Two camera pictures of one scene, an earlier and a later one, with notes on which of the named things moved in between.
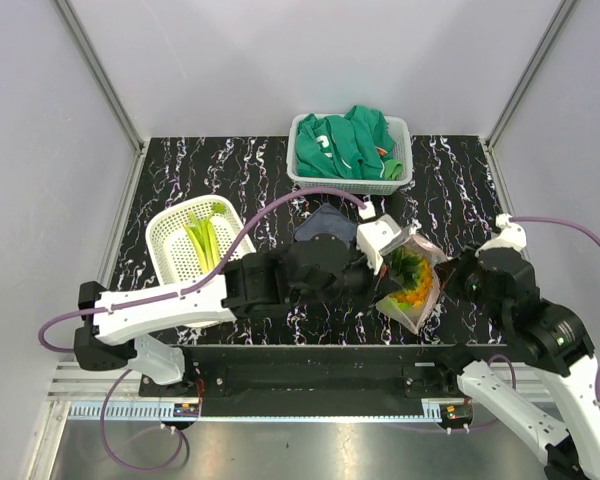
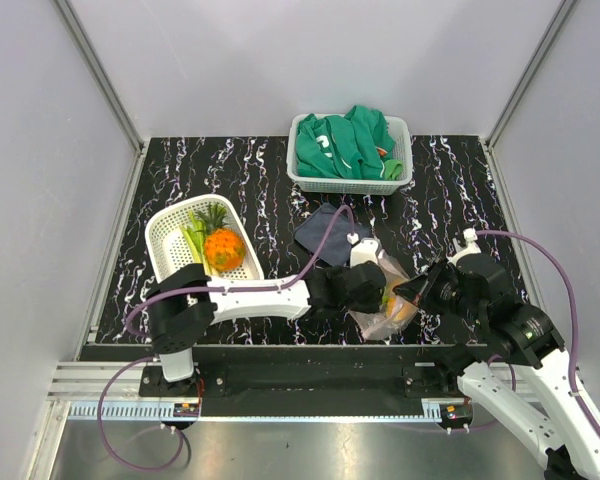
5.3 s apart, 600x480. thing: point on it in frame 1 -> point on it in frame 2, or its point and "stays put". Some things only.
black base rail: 318,380 stays put
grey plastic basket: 400,130 stays put
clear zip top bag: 414,259 -> 396,311
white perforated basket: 172,254 stays put
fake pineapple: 414,273 -> 224,248
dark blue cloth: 328,218 stays put
